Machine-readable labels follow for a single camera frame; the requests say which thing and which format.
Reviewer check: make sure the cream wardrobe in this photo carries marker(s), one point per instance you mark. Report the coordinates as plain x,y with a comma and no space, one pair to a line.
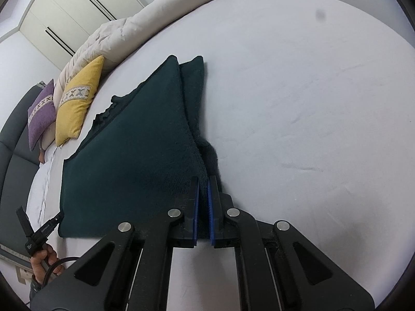
57,28

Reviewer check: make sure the dark green knit garment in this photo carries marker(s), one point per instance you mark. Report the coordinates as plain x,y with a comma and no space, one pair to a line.
140,155

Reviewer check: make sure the dark grey padded headboard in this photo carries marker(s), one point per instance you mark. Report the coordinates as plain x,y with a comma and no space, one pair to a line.
19,165

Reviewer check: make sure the beige duvet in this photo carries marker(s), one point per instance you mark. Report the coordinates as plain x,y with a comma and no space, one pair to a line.
116,40

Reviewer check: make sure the yellow embroidered cushion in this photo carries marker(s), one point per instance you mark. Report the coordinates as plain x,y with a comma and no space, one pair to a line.
76,100

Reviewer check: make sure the white pillow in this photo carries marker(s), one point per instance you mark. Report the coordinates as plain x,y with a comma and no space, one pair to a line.
36,202

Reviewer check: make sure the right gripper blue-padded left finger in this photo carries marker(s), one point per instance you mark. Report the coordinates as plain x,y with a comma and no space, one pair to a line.
187,233

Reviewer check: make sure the person's left hand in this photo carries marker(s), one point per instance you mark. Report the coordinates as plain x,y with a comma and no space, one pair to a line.
46,255

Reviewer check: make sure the white bed sheet mattress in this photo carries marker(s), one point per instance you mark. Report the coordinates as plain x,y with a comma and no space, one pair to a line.
309,105

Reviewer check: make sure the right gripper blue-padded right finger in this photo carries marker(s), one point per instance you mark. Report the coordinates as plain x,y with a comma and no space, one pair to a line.
218,204

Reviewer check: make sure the purple embroidered cushion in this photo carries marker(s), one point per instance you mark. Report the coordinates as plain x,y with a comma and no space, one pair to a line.
41,114

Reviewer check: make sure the orange-brown plush toy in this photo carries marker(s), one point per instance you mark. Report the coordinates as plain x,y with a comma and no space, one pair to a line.
41,156

